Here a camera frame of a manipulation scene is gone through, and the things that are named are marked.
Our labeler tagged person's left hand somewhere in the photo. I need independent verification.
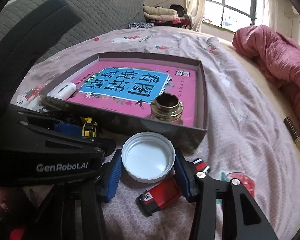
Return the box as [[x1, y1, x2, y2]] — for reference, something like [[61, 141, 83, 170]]
[[0, 186, 41, 221]]

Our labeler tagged grey shallow cardboard box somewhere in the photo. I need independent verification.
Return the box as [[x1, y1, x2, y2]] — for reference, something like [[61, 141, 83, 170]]
[[40, 52, 207, 151]]

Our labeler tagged red black lighter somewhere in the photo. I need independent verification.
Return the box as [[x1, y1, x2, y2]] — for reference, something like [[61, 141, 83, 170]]
[[135, 157, 211, 217]]

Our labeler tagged dark patterned cloth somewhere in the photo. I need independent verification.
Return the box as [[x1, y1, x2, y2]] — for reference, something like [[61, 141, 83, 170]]
[[127, 22, 154, 29]]

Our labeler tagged pink strawberry print blanket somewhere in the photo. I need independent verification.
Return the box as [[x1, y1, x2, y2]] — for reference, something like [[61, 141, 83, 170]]
[[11, 28, 300, 239]]

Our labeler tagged pink Chinese workbook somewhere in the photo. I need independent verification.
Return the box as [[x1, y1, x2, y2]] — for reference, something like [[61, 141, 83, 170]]
[[68, 61, 196, 127]]

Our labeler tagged rose pink quilt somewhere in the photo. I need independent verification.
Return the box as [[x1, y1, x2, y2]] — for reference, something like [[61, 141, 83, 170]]
[[232, 25, 300, 125]]

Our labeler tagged grey quilted headboard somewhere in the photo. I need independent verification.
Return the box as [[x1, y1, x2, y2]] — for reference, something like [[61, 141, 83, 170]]
[[0, 0, 147, 63]]

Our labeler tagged window with dark frame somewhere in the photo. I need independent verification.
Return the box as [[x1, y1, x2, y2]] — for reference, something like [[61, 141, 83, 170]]
[[203, 0, 256, 32]]

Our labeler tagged white earbuds case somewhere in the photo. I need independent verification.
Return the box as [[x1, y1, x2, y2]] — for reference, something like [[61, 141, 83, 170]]
[[47, 82, 77, 100]]

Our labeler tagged stack of folded clothes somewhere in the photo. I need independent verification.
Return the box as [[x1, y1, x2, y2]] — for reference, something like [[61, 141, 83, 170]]
[[143, 4, 192, 29]]

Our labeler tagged white plastic jar lid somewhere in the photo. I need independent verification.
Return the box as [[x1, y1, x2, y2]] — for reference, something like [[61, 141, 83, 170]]
[[121, 132, 175, 184]]

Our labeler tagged cream curtain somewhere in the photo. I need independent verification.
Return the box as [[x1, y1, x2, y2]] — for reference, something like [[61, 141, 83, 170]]
[[186, 0, 205, 32]]

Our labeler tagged black yellow digital watch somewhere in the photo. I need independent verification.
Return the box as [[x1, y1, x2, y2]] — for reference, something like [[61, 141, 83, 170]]
[[82, 117, 98, 138]]

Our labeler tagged beige bed sheet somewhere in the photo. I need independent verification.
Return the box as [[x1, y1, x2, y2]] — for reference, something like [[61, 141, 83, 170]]
[[177, 26, 300, 181]]

